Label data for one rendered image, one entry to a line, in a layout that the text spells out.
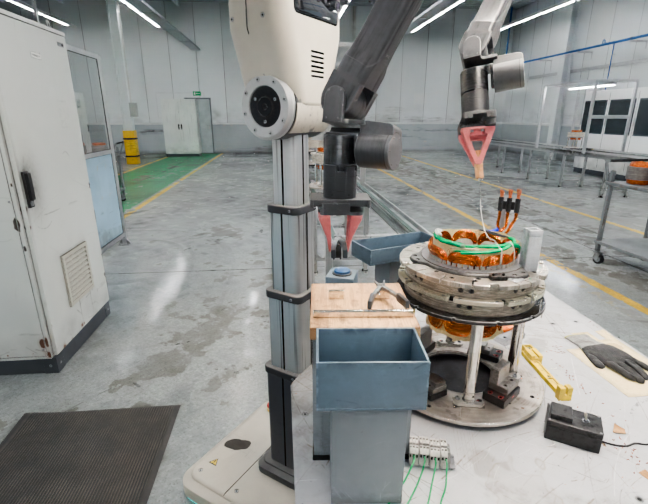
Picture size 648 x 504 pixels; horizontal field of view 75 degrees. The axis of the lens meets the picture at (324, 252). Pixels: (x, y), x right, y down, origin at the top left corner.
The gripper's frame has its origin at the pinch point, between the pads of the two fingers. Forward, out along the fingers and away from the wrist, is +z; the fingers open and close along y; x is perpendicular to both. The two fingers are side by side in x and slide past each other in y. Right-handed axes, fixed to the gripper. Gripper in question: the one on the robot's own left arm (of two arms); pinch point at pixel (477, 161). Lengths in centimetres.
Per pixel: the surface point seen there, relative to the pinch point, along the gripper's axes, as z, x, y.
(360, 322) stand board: 32.1, 23.8, -19.8
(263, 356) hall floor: 73, 103, 157
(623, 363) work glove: 48, -39, 30
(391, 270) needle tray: 22.7, 19.7, 27.3
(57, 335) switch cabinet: 55, 212, 115
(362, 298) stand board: 28.5, 24.3, -10.2
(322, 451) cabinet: 57, 32, -13
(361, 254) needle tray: 18.1, 27.7, 23.7
